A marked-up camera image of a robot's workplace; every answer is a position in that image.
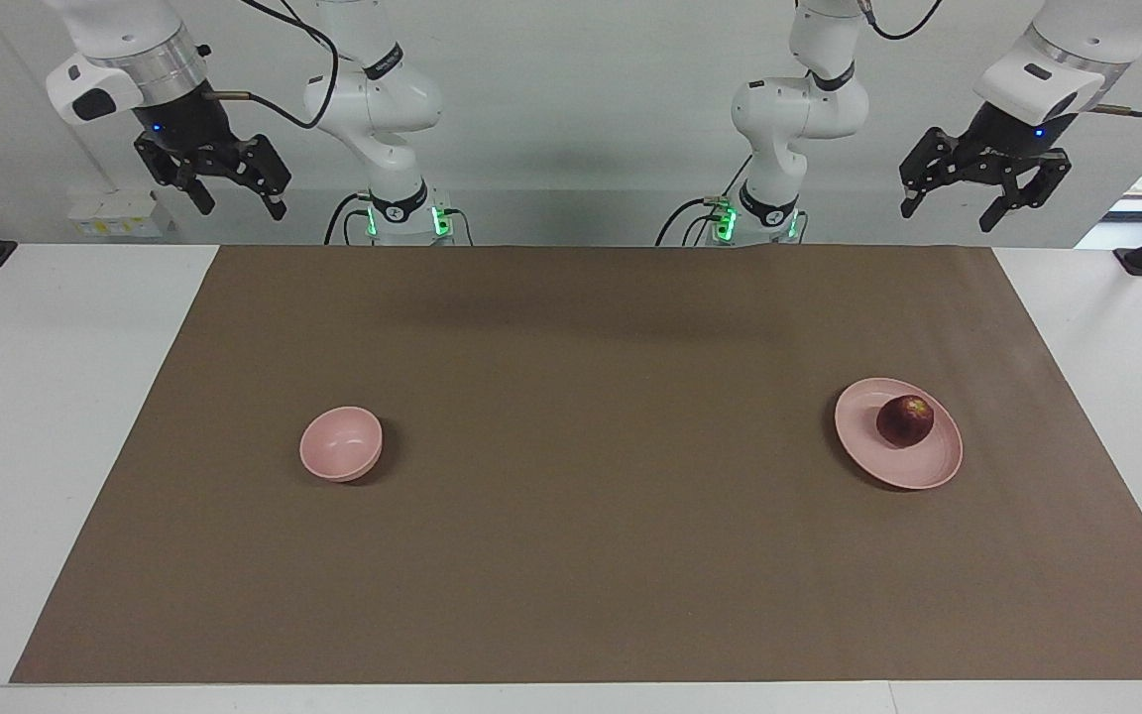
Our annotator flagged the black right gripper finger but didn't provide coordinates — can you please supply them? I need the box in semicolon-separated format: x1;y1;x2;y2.
224;133;292;222
133;135;218;217

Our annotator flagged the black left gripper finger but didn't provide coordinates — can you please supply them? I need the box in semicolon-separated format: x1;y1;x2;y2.
979;149;1074;234
900;127;974;220

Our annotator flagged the dark red apple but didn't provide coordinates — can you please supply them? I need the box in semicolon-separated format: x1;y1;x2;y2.
876;394;936;449

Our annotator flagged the pink bowl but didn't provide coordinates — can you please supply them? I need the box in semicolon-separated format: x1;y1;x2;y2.
298;406;385;484

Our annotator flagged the pink plate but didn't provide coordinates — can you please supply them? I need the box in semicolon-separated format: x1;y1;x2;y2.
835;377;965;491

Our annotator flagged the brown table mat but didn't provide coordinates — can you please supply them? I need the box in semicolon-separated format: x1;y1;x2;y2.
11;245;1142;684

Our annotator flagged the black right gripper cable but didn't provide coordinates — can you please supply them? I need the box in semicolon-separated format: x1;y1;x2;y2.
204;0;342;131

